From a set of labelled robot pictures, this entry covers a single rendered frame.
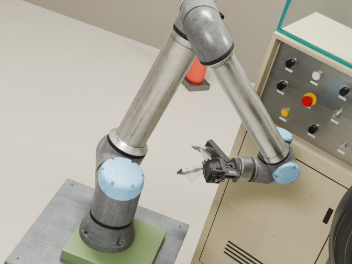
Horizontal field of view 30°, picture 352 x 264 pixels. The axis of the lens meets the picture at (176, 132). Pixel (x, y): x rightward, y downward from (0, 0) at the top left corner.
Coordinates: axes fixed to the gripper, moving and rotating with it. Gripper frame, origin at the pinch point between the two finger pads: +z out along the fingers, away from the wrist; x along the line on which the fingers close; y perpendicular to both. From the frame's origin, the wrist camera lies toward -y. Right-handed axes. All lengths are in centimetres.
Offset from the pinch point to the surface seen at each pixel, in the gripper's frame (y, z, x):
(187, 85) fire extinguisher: -178, -84, 124
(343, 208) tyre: 52, -18, -46
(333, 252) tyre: 58, -19, -35
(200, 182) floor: -77, -65, 105
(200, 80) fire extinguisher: -180, -93, 120
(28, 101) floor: -144, 27, 126
